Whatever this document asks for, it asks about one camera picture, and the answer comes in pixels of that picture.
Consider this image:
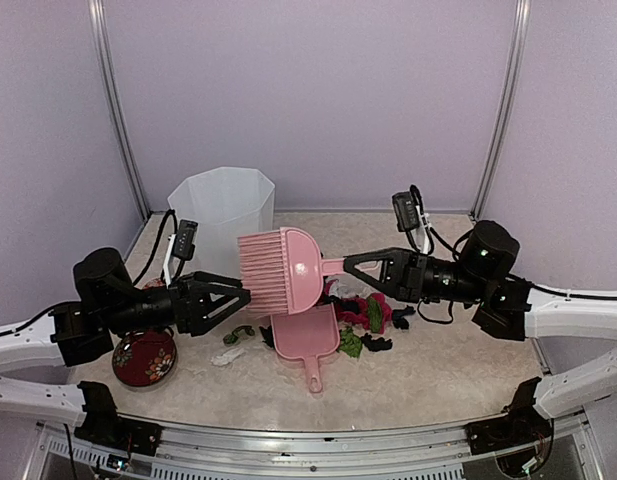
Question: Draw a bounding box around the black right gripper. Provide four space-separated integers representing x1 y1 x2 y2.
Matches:
342 247 488 305

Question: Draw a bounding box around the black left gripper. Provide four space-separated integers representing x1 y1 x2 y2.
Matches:
103 271 250 336

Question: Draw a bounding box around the pink hand brush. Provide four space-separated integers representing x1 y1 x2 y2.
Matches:
237 227 344 315

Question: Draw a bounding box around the pink plastic dustpan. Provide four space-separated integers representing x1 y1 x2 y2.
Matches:
271 304 340 394

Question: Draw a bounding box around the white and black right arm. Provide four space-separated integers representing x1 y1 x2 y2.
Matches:
343 220 617 444

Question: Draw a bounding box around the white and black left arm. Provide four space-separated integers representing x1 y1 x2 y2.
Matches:
0 247 250 445

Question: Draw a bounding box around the pile of coloured paper scraps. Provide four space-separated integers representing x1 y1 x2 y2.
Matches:
319 279 415 334

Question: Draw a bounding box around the olive green paper scrap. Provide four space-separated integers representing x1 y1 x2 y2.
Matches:
222 325 256 346

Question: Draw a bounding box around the red patterned glass bowl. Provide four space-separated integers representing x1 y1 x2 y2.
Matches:
142 278 166 290

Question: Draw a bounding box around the black paper scrap right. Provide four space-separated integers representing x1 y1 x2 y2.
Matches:
360 334 393 353

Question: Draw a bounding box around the translucent white plastic bin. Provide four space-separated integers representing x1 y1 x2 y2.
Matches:
168 167 275 278

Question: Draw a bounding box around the green paper scrap near dustpan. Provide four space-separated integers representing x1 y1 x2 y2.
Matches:
337 327 363 359

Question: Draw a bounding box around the red floral lacquer bowl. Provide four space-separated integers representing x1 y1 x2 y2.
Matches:
111 328 177 388

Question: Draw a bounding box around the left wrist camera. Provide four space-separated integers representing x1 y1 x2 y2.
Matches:
162 219 198 286

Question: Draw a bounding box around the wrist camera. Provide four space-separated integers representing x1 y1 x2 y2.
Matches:
162 219 198 286
392 191 434 255

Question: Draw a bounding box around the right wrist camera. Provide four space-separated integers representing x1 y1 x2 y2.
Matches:
392 191 434 255

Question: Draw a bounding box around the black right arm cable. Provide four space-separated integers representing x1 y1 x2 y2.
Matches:
407 184 617 326

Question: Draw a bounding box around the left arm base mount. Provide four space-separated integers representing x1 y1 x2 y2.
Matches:
74 381 163 457

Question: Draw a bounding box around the aluminium front rail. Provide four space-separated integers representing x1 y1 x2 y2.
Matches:
35 414 594 480

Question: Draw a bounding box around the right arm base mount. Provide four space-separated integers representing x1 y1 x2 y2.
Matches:
464 377 554 455

